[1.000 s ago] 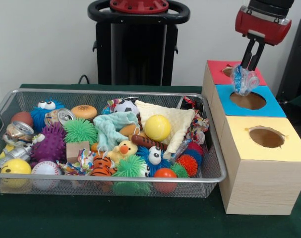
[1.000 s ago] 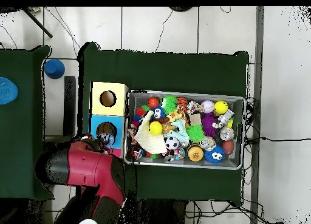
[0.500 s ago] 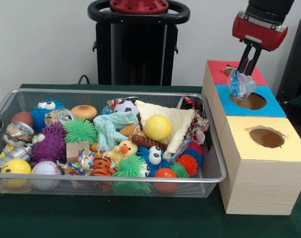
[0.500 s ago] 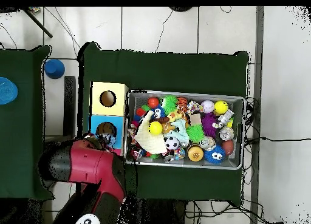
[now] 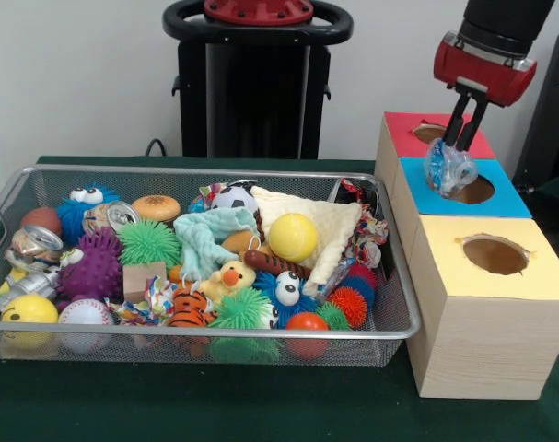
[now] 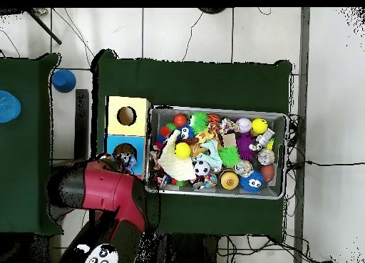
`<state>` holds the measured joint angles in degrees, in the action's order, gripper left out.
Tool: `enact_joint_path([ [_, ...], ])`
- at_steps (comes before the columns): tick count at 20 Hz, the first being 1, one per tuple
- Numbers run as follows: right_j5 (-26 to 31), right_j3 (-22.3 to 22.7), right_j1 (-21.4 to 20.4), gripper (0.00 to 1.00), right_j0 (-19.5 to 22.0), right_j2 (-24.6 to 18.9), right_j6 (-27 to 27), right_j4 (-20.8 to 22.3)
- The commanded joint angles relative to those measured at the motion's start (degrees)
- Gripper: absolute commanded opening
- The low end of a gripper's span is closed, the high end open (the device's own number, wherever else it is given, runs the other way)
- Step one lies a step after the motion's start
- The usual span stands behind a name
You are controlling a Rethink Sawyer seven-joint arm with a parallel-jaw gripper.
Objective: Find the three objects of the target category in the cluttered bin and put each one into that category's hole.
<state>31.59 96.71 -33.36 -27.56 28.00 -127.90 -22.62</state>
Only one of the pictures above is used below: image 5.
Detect shallow metal mesh bin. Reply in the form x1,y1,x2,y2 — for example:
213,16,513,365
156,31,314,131
0,164,422,367

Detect orange striped tiger plush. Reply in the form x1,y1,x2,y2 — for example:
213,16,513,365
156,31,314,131
167,288,218,329

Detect yellow tennis ball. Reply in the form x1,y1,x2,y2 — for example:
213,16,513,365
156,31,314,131
267,212,320,262

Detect toy hamburger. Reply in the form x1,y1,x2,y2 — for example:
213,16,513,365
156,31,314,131
131,194,182,224

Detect orange red ball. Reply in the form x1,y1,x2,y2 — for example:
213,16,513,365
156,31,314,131
285,311,331,360

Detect purple spiky toy with eyes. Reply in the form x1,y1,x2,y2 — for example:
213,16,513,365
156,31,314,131
55,227,123,312

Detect wooden box with three holes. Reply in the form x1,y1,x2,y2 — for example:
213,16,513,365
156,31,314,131
374,110,559,400

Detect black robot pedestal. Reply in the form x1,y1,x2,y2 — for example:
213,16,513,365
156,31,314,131
162,0,355,160

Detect green spiky ball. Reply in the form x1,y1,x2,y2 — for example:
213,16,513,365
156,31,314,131
208,287,283,365

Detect black chair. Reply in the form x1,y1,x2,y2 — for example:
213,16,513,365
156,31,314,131
512,30,559,185

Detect yellow smiley ball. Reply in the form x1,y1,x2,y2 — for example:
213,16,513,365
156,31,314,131
0,294,59,346

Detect blue spiky toy with eyes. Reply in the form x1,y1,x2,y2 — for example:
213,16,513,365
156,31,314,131
56,183,122,245

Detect light teal muslin cloth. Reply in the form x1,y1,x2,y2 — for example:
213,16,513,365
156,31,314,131
172,206,261,283

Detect cream muslin cloth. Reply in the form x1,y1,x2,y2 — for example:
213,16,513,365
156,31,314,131
250,185,364,298

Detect white baseball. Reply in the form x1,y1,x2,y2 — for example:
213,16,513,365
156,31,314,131
57,298,115,354

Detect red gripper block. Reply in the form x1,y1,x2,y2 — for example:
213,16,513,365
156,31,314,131
433,30,538,153

